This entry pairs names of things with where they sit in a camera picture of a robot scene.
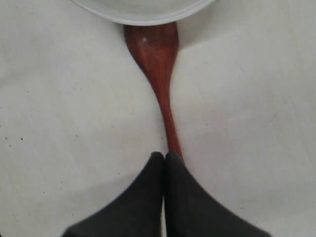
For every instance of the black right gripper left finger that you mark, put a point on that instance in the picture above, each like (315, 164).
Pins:
(134, 213)

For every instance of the brown wooden spoon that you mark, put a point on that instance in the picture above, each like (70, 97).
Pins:
(155, 50)

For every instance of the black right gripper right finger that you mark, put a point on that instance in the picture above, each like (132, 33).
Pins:
(190, 211)

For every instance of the white ceramic bowl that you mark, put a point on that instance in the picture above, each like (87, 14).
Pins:
(143, 12)

